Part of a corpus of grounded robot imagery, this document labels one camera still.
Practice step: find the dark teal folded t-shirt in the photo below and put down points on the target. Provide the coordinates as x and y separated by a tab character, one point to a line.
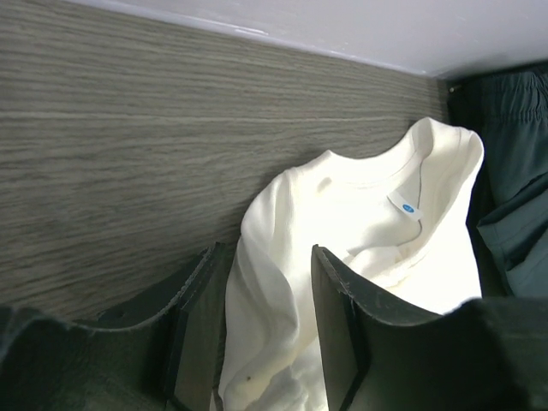
507	217

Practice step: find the white floral print t-shirt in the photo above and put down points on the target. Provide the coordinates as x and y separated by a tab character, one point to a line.
397	219

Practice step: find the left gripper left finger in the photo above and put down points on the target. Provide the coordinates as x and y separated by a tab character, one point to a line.
160	350

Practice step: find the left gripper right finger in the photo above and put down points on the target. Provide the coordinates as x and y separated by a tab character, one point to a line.
380	352

